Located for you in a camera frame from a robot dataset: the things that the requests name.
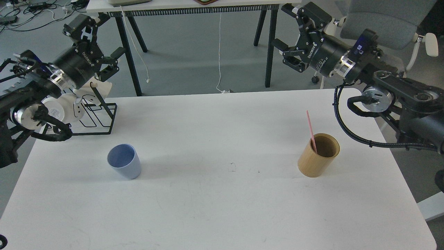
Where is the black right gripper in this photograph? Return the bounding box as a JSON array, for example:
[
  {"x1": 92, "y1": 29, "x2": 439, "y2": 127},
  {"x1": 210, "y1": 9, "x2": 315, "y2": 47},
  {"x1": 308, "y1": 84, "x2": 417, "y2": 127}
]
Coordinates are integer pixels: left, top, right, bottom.
[{"x1": 271, "y1": 2, "x2": 350, "y2": 77}]

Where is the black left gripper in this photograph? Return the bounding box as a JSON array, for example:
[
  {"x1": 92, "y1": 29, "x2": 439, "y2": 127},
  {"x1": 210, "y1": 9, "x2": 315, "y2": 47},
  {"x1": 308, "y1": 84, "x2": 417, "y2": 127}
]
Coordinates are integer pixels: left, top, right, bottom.
[{"x1": 51, "y1": 15, "x2": 126, "y2": 90}]

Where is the pink chopstick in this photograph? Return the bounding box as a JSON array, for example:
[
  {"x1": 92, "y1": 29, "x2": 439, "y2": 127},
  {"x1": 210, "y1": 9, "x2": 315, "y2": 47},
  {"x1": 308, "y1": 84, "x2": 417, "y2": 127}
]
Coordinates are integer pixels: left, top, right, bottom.
[{"x1": 306, "y1": 110, "x2": 318, "y2": 154}]

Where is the blue plastic cup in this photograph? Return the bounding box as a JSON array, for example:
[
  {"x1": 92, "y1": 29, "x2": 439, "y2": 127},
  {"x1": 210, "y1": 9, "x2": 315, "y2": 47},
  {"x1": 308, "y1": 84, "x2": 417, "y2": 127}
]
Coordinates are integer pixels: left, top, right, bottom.
[{"x1": 107, "y1": 143, "x2": 142, "y2": 180}]

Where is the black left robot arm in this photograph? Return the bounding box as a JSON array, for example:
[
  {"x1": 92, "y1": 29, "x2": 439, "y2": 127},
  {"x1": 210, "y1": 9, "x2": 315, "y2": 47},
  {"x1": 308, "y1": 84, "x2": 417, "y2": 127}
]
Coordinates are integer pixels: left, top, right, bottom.
[{"x1": 0, "y1": 13, "x2": 126, "y2": 168}]

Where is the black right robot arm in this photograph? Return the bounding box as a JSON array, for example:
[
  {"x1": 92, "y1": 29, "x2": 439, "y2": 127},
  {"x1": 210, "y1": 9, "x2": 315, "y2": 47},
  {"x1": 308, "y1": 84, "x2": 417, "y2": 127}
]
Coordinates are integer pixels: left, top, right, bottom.
[{"x1": 272, "y1": 0, "x2": 443, "y2": 154}]

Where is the white jug on rack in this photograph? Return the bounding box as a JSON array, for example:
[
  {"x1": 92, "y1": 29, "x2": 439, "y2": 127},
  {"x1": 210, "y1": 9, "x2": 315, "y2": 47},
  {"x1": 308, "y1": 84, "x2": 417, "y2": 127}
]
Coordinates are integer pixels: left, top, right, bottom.
[{"x1": 74, "y1": 79, "x2": 113, "y2": 105}]

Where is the white background table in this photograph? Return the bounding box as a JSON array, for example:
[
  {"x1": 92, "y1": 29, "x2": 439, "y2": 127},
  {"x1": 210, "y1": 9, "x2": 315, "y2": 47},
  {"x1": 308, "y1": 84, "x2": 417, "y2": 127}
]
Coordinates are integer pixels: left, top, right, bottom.
[{"x1": 86, "y1": 0, "x2": 287, "y2": 88}]

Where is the white mug on rack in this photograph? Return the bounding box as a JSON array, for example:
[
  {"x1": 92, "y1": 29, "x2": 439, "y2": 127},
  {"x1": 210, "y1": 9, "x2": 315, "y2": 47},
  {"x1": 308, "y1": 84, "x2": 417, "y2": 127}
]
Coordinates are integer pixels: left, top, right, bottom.
[{"x1": 43, "y1": 93, "x2": 86, "y2": 133}]

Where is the grey office chair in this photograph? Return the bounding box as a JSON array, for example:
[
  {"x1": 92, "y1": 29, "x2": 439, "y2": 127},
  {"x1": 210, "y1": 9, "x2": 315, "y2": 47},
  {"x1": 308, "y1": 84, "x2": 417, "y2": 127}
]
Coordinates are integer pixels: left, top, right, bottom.
[{"x1": 324, "y1": 0, "x2": 439, "y2": 72}]

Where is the bamboo cylinder holder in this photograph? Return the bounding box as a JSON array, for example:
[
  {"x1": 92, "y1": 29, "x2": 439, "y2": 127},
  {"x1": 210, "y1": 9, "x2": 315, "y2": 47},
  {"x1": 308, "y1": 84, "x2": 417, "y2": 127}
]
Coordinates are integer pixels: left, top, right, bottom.
[{"x1": 298, "y1": 133, "x2": 340, "y2": 178}]

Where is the white hanging cord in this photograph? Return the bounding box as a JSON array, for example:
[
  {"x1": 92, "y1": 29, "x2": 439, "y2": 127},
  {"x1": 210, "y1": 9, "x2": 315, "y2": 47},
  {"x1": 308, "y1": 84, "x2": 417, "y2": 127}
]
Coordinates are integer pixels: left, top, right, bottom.
[{"x1": 119, "y1": 6, "x2": 151, "y2": 84}]

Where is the black wire dish rack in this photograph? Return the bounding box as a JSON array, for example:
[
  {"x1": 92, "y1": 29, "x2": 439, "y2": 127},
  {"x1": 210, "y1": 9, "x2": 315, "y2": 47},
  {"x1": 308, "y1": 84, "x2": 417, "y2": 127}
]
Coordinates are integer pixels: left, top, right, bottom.
[{"x1": 62, "y1": 84, "x2": 117, "y2": 135}]

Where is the floor cables bundle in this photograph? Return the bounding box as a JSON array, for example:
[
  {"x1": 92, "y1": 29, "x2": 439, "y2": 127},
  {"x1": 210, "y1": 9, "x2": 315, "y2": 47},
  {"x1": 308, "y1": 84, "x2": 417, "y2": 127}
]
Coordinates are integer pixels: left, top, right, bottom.
[{"x1": 0, "y1": 0, "x2": 89, "y2": 33}]

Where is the white hanging cable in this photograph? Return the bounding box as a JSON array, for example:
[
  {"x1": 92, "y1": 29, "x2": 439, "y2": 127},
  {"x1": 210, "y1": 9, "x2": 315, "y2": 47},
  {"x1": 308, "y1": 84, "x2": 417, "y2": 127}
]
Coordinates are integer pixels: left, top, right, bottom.
[{"x1": 216, "y1": 12, "x2": 230, "y2": 94}]

